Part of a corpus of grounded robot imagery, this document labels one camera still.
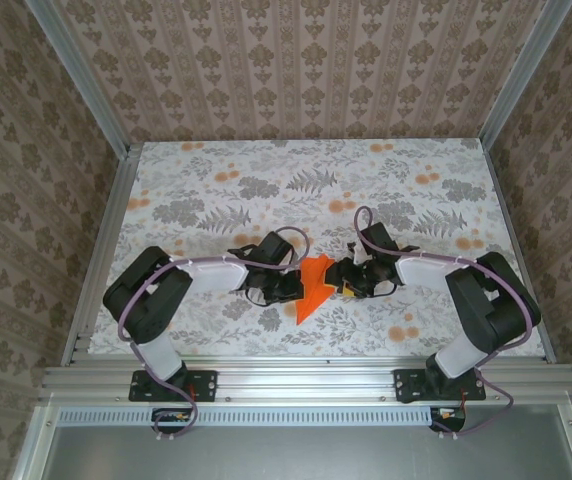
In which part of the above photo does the orange paper sheet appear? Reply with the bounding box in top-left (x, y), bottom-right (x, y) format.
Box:
top-left (294, 253), bottom-right (340, 326)

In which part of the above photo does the grey sheet metal panel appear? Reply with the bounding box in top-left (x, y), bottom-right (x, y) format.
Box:
top-left (13, 403), bottom-right (572, 480)

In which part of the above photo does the floral patterned table mat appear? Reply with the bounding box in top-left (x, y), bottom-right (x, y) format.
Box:
top-left (88, 139), bottom-right (550, 359)

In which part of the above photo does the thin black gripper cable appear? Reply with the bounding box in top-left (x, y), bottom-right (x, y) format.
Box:
top-left (242, 287), bottom-right (273, 308)
top-left (364, 279), bottom-right (401, 300)

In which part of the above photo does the aluminium frame cross rail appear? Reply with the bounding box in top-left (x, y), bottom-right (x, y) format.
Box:
top-left (40, 357), bottom-right (572, 404)

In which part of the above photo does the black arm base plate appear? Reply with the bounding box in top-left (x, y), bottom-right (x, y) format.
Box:
top-left (393, 368), bottom-right (487, 403)
top-left (129, 368), bottom-right (218, 403)

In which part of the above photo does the grey slotted cable duct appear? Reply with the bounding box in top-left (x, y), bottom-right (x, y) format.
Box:
top-left (58, 405), bottom-right (440, 427)

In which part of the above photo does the aluminium table side rail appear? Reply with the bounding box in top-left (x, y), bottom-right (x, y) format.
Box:
top-left (59, 144), bottom-right (143, 366)
top-left (479, 139), bottom-right (558, 365)

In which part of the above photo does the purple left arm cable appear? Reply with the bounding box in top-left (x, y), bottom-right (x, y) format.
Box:
top-left (118, 226), bottom-right (313, 444)

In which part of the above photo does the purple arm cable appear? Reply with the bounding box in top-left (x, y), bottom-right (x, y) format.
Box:
top-left (354, 205), bottom-right (541, 442)
top-left (118, 226), bottom-right (313, 444)

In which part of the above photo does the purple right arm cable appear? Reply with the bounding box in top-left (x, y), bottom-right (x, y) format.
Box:
top-left (354, 205), bottom-right (541, 442)

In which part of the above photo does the aluminium frame post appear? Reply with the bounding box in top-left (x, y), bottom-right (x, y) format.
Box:
top-left (477, 0), bottom-right (568, 147)
top-left (26, 0), bottom-right (141, 157)

